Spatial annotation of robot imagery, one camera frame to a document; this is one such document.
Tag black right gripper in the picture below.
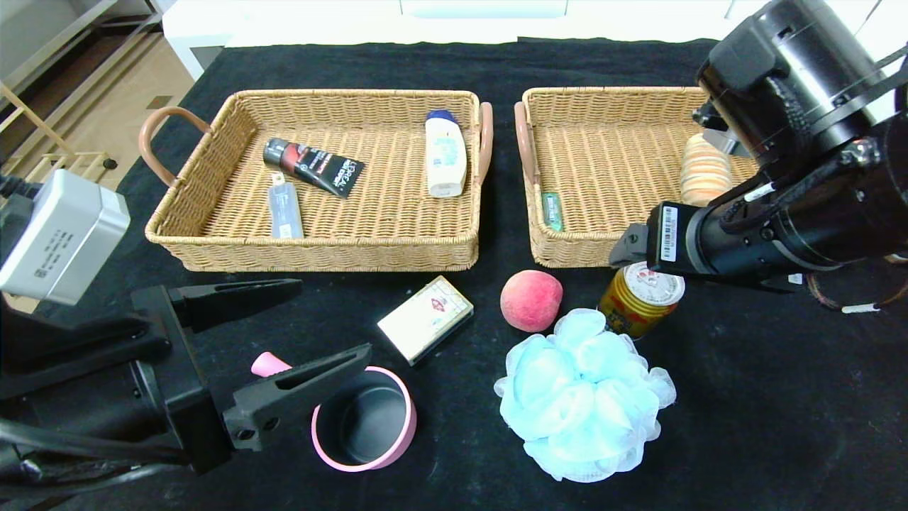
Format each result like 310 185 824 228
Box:
609 171 762 278

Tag gold energy drink can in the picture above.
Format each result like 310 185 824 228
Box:
598 261 686 340

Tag ridged beige bread roll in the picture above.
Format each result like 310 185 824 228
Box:
680 133 733 208

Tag white cabinet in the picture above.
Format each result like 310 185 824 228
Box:
162 0 781 49

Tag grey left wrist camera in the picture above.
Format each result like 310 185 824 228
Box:
0 169 132 307

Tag light blue mesh bath pouf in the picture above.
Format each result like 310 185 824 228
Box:
494 308 677 483

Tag small green tube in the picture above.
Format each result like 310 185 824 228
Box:
541 190 565 233

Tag clear grey small tube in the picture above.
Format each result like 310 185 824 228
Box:
268 170 304 240

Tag black tablecloth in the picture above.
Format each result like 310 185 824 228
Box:
0 37 908 511

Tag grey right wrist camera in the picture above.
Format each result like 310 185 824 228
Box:
702 128 753 158

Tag wooden slatted rack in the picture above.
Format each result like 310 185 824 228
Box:
0 82 118 185

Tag pink peach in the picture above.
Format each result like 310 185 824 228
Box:
500 270 564 333

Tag pink mug with dark inside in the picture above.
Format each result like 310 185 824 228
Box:
250 351 418 473

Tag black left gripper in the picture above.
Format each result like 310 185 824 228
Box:
77 278 373 476

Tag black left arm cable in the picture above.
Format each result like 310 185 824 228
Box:
0 174 210 462

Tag black face wash tube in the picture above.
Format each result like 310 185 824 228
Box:
262 137 366 199

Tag white bottle with blue cap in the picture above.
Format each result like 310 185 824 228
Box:
424 109 469 199

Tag wicker basket with brown handles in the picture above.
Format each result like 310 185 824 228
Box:
514 87 763 269
138 89 494 273

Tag grey shelf unit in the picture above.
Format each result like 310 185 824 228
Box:
0 0 165 97

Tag beige card box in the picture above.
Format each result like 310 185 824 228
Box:
377 275 475 367

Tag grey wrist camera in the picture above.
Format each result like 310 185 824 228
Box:
702 128 753 158
0 169 132 307

